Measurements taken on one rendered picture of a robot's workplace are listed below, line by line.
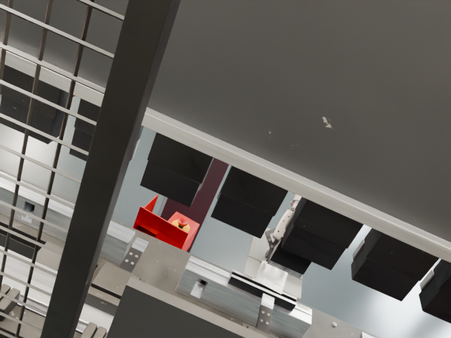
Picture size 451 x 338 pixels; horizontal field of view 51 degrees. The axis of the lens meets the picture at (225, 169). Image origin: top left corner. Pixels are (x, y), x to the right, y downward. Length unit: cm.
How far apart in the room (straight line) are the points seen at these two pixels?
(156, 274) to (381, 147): 81
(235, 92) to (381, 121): 26
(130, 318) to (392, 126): 55
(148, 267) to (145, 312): 69
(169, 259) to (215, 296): 21
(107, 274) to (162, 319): 43
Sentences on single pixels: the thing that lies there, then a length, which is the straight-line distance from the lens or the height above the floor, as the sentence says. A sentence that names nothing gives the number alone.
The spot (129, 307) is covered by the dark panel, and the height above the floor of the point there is 130.
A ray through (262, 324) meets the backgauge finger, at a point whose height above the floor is 100.
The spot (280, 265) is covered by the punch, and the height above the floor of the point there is 109.
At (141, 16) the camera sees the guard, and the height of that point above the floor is 181.
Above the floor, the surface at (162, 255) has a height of 87.
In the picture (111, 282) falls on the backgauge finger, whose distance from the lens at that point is 117.
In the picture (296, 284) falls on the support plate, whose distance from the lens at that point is 146.
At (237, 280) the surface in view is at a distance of 137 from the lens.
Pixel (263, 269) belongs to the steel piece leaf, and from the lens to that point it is 143.
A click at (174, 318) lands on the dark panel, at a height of 131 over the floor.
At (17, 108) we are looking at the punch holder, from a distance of 130.
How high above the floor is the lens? 189
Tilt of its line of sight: 30 degrees down
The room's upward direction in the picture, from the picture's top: 24 degrees clockwise
